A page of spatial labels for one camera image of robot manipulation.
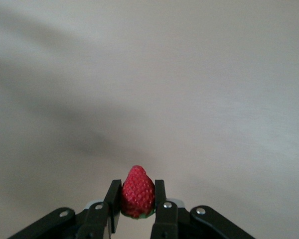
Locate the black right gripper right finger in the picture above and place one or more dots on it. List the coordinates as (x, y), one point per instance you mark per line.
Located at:
(164, 219)

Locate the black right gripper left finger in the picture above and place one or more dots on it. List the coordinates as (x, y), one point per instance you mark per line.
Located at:
(114, 199)

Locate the red toy strawberry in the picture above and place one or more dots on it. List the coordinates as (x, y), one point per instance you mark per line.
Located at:
(138, 189)

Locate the brown table cover mat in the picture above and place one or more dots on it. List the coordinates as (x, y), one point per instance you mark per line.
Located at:
(149, 74)

